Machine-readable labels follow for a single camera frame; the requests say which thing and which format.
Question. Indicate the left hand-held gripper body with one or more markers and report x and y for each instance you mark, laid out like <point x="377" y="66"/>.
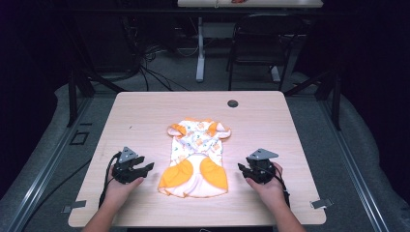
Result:
<point x="124" y="169"/>

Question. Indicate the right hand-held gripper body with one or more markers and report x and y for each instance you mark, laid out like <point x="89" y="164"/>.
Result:
<point x="261" y="169"/>

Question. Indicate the person's left hand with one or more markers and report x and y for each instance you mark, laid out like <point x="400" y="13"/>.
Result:
<point x="117" y="192"/>

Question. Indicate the person's right hand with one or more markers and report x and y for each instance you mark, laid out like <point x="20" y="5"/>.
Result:
<point x="270" y="192"/>

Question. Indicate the orange and white baby romper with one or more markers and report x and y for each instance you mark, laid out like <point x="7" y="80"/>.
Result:
<point x="196" y="151"/>

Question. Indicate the white desk leg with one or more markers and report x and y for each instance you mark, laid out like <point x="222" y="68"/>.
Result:
<point x="200" y="58"/>

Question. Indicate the black folding chair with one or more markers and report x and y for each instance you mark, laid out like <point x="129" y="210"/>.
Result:
<point x="264" y="35"/>

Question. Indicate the orange object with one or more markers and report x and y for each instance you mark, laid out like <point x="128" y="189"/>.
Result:
<point x="238" y="1"/>

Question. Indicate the grey metal table bracket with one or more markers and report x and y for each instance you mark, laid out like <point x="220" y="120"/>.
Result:
<point x="321" y="203"/>
<point x="75" y="205"/>

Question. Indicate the aluminium floor rail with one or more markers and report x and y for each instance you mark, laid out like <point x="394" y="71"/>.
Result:
<point x="42" y="174"/>
<point x="354" y="170"/>

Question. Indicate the black metal frame stand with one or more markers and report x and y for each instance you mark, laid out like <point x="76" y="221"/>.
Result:
<point x="335" y="96"/>
<point x="73" y="96"/>

